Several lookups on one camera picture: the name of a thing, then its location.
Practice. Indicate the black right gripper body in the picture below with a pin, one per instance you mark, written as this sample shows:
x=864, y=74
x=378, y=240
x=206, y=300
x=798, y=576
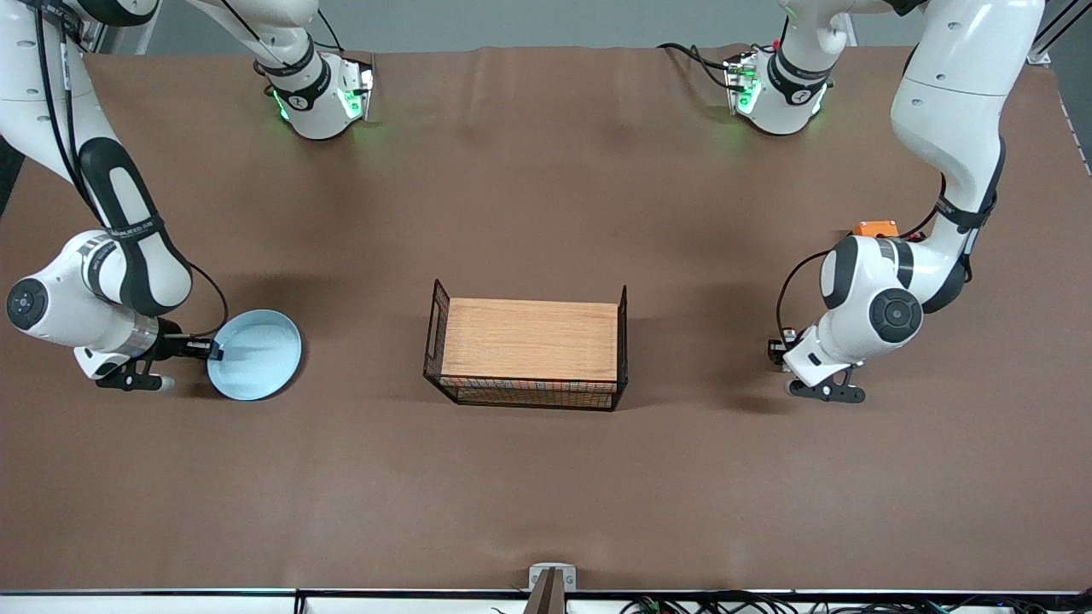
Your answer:
x=177, y=346

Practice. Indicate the wooden board lid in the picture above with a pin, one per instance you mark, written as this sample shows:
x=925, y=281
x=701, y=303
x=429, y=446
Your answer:
x=529, y=339

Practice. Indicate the white table edge rail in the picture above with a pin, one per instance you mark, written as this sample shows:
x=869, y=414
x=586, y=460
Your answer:
x=128, y=604

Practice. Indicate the light blue round plate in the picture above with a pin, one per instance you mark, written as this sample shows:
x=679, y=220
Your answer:
x=260, y=358

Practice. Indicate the orange button enclosure box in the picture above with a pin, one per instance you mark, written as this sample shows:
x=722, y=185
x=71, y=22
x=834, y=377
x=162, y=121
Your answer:
x=877, y=228

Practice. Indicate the aluminium frame profile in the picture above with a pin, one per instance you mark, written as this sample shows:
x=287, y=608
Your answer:
x=92, y=38
x=1037, y=55

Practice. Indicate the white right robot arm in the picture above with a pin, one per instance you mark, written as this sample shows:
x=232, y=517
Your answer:
x=60, y=315

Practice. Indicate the brown paper table cover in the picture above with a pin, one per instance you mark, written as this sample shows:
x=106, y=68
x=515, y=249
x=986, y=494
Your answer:
x=256, y=495

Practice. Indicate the grey metal bracket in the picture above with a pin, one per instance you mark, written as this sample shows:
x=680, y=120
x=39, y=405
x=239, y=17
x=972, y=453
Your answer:
x=537, y=571

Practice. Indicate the tan support bar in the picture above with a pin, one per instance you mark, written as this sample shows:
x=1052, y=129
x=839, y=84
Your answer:
x=546, y=597

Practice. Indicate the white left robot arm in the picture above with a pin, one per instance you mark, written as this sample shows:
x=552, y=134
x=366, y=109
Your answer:
x=955, y=85

